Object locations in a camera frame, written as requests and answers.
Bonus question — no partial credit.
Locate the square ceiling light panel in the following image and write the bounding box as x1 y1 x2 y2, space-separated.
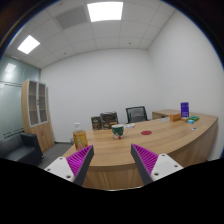
86 1 125 23
16 34 41 55

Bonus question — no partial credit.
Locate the ceiling air vent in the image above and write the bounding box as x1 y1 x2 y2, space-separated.
54 5 89 30

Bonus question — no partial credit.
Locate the large dark gift box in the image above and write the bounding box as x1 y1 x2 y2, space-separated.
99 111 119 130

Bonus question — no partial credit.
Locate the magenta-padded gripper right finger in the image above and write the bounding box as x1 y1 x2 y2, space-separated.
130 143 184 186

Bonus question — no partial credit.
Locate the dark grey sofa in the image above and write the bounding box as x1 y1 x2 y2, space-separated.
0 132 45 167

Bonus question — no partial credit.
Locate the white patterned mug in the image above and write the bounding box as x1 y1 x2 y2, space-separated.
111 123 129 140

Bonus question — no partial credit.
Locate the wooden glass-door cabinet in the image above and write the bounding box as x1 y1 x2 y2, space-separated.
20 78 56 154

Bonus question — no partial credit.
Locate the small dark gift box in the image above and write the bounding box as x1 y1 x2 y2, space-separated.
90 115 102 131

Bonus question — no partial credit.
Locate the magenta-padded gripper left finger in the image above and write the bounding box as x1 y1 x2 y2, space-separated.
43 144 95 187

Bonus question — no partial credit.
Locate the orange drink bottle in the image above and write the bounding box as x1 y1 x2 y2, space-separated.
72 122 89 152

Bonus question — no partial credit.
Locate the black mesh office chair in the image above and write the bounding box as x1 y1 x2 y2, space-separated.
125 105 149 125

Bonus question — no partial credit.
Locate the orange wooden box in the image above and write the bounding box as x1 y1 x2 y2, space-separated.
169 113 182 123

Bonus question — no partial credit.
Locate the blue upright box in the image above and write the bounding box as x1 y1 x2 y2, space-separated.
180 101 190 119

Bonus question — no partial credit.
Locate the wooden side desk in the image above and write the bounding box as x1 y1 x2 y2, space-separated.
151 108 181 121

